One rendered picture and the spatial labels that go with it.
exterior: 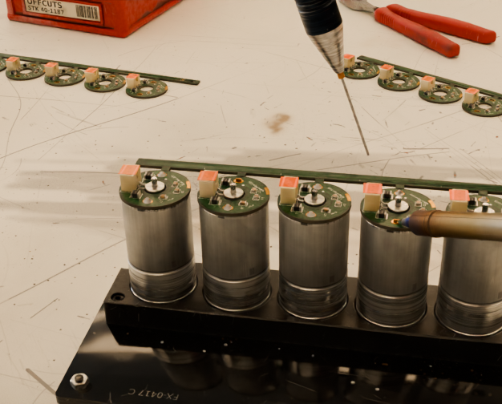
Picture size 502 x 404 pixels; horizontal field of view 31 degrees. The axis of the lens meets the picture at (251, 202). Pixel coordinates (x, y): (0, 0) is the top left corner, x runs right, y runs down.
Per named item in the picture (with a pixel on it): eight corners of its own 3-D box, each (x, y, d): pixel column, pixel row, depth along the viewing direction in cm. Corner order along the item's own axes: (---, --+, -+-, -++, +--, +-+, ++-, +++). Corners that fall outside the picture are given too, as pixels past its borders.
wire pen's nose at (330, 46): (319, 70, 27) (304, 26, 26) (354, 58, 27) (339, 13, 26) (324, 85, 26) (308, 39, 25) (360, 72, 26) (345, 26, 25)
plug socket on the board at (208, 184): (220, 199, 30) (220, 182, 30) (196, 197, 31) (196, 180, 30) (226, 187, 31) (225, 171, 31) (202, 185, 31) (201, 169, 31)
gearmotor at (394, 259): (422, 350, 31) (435, 228, 28) (352, 342, 31) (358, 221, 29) (424, 307, 33) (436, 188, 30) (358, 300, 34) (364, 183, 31)
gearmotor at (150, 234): (188, 325, 33) (180, 206, 30) (124, 318, 33) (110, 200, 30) (204, 284, 35) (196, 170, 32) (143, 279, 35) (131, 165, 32)
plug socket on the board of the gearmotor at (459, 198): (473, 220, 29) (475, 202, 29) (447, 218, 29) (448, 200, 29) (473, 207, 30) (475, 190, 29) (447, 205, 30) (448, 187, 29)
